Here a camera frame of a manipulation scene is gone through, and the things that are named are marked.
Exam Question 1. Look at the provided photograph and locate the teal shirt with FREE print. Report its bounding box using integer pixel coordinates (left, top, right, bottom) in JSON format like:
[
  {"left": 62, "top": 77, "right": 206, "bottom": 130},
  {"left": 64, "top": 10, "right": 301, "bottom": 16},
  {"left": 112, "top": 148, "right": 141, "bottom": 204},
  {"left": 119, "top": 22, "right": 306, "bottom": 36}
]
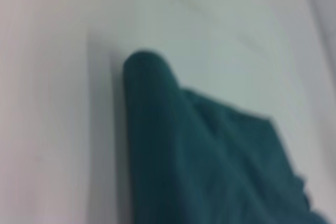
[{"left": 122, "top": 49, "right": 333, "bottom": 224}]

